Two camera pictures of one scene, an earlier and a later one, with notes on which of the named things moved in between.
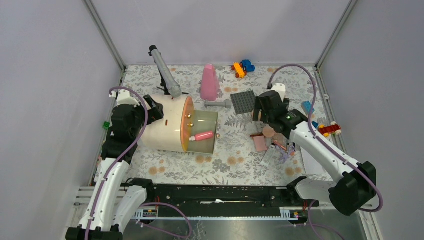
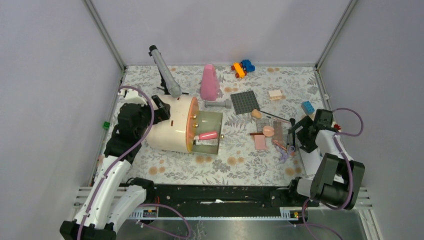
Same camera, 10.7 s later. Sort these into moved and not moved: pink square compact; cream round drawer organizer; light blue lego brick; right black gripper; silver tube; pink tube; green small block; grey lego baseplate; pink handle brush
Moved: silver tube; right black gripper; pink tube
Not moved: green small block; light blue lego brick; pink square compact; pink handle brush; grey lego baseplate; cream round drawer organizer
